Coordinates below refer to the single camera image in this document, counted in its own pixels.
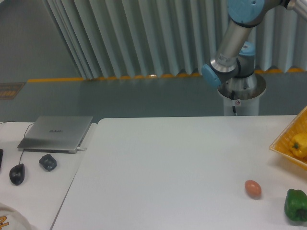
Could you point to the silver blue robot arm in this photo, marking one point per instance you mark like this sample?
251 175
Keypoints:
235 56

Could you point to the yellow bell pepper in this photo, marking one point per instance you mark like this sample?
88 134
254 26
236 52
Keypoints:
298 145

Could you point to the green bell pepper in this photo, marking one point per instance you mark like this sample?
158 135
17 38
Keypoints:
295 206

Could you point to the white folding screen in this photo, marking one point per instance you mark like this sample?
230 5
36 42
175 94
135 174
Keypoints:
118 38

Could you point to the silver closed laptop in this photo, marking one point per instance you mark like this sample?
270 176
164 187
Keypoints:
58 134

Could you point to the small black plastic device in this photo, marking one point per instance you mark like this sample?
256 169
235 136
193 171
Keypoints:
48 162

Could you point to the brown egg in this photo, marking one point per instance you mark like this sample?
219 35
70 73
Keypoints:
253 189

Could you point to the yellow plastic basket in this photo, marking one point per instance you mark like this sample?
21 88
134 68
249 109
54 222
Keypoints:
281 144

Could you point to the black computer mouse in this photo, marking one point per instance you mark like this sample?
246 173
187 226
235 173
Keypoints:
17 174

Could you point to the black flat device edge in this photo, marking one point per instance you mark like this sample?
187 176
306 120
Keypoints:
1 157

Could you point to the white cloth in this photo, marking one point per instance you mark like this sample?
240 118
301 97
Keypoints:
11 219

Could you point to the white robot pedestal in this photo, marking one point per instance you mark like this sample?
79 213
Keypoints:
241 96

